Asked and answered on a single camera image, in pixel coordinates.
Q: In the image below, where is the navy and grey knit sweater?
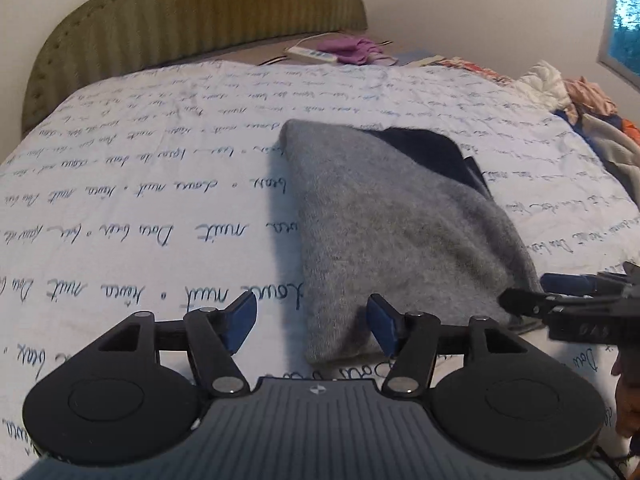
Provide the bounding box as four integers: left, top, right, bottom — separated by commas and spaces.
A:
277, 119, 547, 367

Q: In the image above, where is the person's right hand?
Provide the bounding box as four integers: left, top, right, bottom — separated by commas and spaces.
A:
611, 350, 640, 437

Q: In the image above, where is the white power strip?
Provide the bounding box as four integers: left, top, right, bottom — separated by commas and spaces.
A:
286, 46, 339, 65

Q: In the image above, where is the blue striped cloth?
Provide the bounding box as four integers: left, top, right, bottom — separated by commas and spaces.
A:
395, 49, 443, 67

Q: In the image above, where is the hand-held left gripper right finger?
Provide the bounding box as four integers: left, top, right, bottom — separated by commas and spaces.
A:
366, 294, 542, 397

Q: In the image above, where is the pink cloth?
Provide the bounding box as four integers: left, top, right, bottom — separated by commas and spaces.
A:
564, 76, 620, 122

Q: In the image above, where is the brown bed sheet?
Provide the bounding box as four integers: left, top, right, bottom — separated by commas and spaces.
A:
210, 34, 431, 69

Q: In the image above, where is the white script-printed blanket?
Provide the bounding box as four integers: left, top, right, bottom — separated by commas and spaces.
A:
0, 57, 640, 463

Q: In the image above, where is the beige cloth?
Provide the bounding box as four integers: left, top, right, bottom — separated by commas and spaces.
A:
581, 112, 640, 188

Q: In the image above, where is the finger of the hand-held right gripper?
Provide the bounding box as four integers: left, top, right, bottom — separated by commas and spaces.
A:
498, 287, 626, 322
540, 272, 627, 297

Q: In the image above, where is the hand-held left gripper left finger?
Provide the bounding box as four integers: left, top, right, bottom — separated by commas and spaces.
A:
92, 291, 259, 397

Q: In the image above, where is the olive padded headboard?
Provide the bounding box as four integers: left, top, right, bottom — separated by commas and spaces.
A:
21, 0, 369, 139

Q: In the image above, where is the floral printed cloth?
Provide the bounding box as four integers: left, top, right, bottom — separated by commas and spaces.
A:
440, 57, 517, 85

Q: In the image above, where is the purple cloth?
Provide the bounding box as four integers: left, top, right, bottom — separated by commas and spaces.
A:
317, 35, 387, 66

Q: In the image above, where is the side wall window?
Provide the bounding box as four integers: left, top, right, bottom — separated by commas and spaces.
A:
599, 0, 640, 77

